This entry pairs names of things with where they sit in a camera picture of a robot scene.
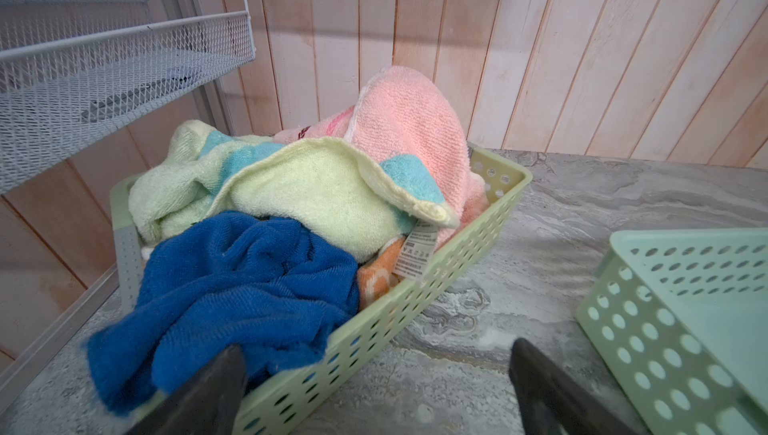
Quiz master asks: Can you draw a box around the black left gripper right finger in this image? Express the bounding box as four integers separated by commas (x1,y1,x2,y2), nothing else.
508,338,635,434

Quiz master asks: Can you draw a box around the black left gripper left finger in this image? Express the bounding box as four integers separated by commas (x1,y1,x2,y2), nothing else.
128,345,247,435

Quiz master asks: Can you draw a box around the pink towel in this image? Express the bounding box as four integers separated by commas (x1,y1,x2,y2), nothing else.
273,66,489,228

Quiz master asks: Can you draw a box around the blue towel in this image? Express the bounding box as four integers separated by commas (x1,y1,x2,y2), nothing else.
87,211,359,415

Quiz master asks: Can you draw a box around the mint green empty basket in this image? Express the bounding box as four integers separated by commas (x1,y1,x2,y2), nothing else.
576,228,767,434

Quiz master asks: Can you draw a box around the orange patterned towel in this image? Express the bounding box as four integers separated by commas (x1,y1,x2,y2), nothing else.
357,236,406,311

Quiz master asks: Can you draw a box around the light green towel basket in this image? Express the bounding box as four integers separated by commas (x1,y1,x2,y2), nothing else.
109,145,534,435

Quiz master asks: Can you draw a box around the pale yellow teal towel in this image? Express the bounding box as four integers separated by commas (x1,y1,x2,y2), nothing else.
128,120,459,262

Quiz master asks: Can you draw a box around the white wire mesh shelf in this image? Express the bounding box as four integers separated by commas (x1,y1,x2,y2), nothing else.
1,0,256,191

